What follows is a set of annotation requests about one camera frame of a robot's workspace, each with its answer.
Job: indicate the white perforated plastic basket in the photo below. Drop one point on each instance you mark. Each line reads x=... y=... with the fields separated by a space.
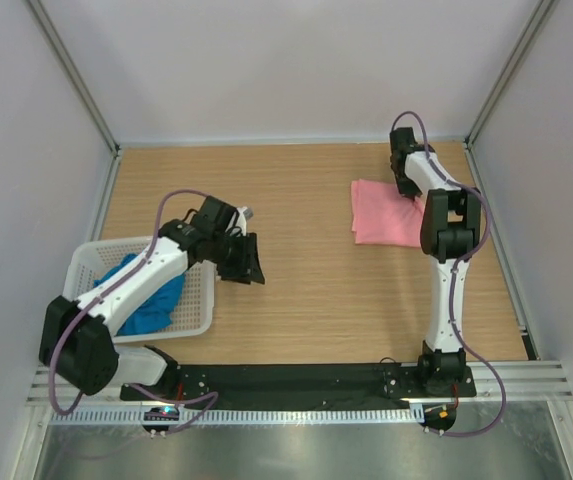
x=192 y=315

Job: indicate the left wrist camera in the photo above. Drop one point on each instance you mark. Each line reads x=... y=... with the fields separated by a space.
x=243 y=216

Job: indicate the pink t shirt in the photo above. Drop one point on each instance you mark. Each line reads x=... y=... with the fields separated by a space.
x=382 y=216

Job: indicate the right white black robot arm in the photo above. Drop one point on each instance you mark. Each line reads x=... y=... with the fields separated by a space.
x=450 y=230

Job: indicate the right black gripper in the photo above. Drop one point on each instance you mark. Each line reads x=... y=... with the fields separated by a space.
x=410 y=191

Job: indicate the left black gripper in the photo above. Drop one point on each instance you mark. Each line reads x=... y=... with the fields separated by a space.
x=246 y=269

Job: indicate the left aluminium frame post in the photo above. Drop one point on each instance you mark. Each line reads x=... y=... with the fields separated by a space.
x=67 y=63

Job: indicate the right aluminium frame post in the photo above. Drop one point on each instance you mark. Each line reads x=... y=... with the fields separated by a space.
x=533 y=27

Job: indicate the aluminium frame post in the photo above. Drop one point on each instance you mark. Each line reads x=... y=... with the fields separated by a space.
x=533 y=27
x=67 y=63

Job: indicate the blue t shirt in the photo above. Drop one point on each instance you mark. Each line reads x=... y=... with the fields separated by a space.
x=154 y=314

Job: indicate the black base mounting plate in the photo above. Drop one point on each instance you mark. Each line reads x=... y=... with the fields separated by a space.
x=313 y=387

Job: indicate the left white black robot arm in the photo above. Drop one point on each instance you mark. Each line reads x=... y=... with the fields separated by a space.
x=78 y=336

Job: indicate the aluminium front rail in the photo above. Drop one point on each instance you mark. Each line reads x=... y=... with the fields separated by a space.
x=522 y=380

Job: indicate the white slotted cable duct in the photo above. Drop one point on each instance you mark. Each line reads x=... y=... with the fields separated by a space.
x=162 y=415

